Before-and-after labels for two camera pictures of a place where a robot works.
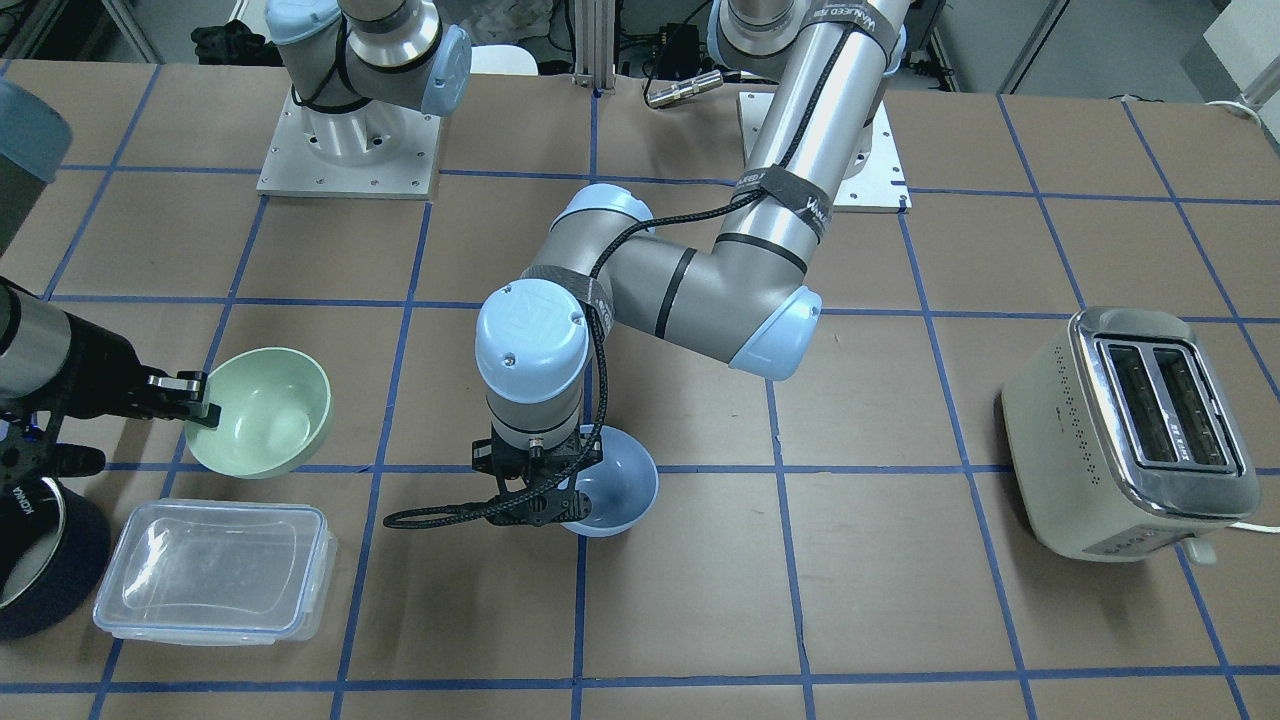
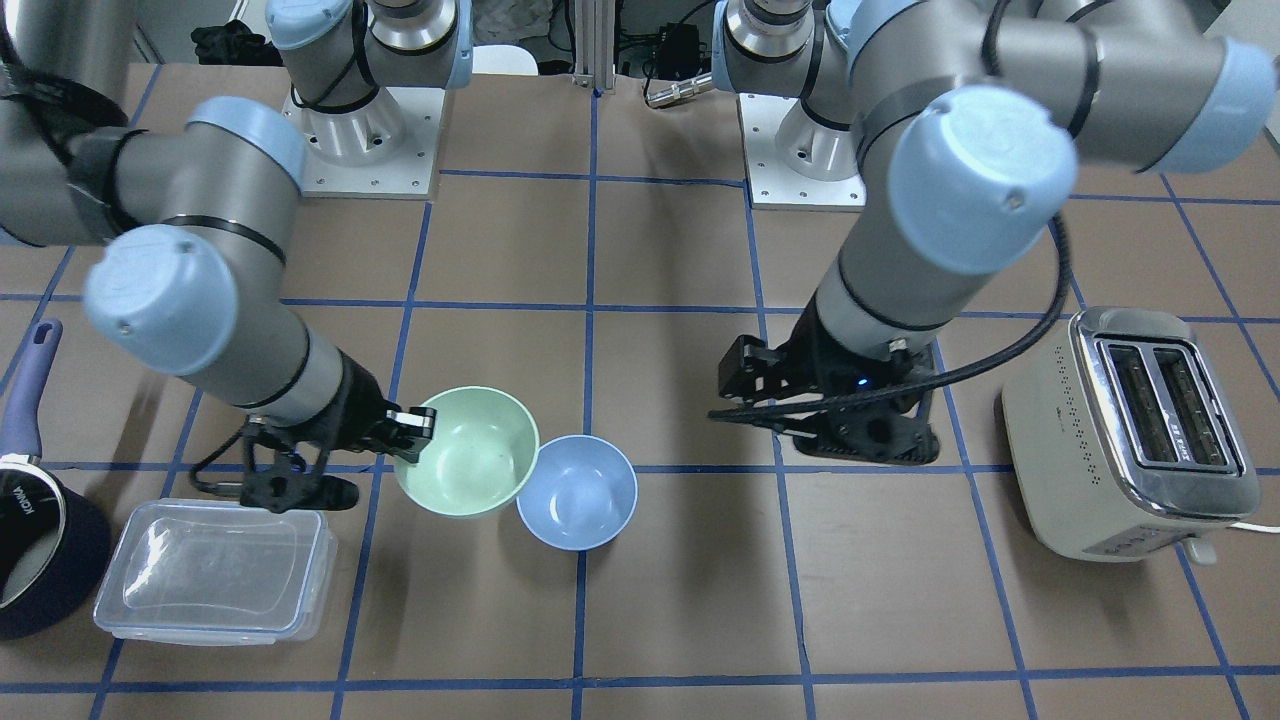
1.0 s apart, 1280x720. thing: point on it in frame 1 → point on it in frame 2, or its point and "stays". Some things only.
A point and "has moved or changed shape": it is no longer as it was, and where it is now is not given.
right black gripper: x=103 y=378 → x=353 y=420
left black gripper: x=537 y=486 → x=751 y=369
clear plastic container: x=221 y=572 stays
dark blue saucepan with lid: x=55 y=553 stays
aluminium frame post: x=594 y=44 stays
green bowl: x=275 y=406 has moved or changed shape
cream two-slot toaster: x=1124 y=443 stays
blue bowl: x=623 y=486 has moved or changed shape
